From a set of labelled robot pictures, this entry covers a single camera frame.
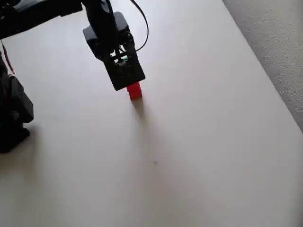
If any black cable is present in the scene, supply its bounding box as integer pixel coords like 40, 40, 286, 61
130, 0, 150, 52

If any black gripper camera mount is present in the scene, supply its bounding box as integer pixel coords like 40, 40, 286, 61
103, 52, 146, 92

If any red cable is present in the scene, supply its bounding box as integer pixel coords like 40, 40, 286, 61
0, 39, 16, 75

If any red cube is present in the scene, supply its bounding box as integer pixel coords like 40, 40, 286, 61
128, 90, 143, 101
126, 82, 142, 93

